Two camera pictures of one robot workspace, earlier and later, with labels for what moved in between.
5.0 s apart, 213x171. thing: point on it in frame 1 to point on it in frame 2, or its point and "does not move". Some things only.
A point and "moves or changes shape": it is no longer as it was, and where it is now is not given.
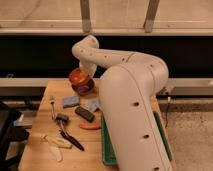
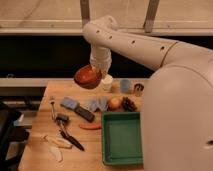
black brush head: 62,119 does not move
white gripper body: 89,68 to 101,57
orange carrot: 90,125 does not move
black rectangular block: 87,115 does not move
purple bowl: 84,88 moves or changes shape
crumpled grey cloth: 92,105 does not move
